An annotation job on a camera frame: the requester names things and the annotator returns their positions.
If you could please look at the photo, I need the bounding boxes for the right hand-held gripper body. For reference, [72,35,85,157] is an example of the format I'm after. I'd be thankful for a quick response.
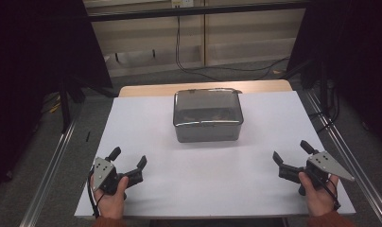
[298,150,356,197]

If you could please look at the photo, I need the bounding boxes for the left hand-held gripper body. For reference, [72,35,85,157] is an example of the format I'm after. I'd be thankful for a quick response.
[93,156,128,195]

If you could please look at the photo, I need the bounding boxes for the person's left hand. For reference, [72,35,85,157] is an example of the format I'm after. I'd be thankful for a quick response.
[90,175,130,219]

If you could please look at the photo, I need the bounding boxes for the person's right hand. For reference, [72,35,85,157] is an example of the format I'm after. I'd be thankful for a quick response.
[298,171,340,218]

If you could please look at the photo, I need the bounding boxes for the black metal stand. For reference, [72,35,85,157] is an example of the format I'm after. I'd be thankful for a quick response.
[57,74,87,134]

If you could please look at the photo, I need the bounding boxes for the wooden table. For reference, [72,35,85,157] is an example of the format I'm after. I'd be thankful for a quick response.
[117,79,294,98]

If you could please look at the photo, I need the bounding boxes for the yellow floor item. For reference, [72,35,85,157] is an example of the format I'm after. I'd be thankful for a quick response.
[48,101,62,114]

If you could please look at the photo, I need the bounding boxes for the white table mat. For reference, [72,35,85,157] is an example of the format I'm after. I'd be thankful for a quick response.
[74,91,356,220]

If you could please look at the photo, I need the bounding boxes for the black curtain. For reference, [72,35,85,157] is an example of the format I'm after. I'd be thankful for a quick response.
[0,0,114,195]
[286,0,382,154]

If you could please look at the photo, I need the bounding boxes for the black horizontal bar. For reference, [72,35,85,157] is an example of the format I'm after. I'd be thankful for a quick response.
[87,1,310,23]

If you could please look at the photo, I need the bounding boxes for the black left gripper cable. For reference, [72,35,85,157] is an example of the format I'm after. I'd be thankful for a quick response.
[87,169,101,219]

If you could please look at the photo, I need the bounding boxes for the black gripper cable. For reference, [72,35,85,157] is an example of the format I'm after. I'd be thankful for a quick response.
[87,169,101,219]
[318,179,342,211]

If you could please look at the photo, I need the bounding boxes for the aluminium rail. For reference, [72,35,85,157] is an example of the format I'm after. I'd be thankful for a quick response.
[304,89,382,227]
[18,105,83,227]

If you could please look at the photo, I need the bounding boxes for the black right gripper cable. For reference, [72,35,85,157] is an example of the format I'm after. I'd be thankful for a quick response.
[318,179,342,211]

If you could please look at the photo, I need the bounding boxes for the bundle of black cables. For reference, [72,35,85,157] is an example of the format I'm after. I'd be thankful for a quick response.
[307,79,342,134]

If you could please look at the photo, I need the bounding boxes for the long black floor cable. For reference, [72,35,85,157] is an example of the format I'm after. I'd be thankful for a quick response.
[174,15,291,82]

